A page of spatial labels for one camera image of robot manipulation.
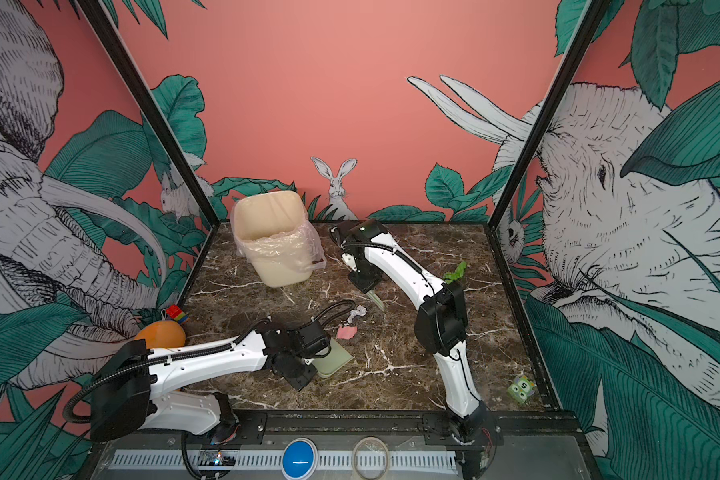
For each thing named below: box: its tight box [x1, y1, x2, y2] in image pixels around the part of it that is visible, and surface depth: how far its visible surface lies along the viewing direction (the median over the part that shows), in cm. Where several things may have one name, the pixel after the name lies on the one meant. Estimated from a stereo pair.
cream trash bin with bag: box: [231, 191, 327, 287], surface depth 93 cm
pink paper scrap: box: [337, 326, 357, 340], surface depth 92 cm
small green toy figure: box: [507, 375, 536, 404], surface depth 81 cm
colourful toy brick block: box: [166, 304, 190, 326], surface depth 91 cm
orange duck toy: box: [134, 320, 186, 349], surface depth 84 cm
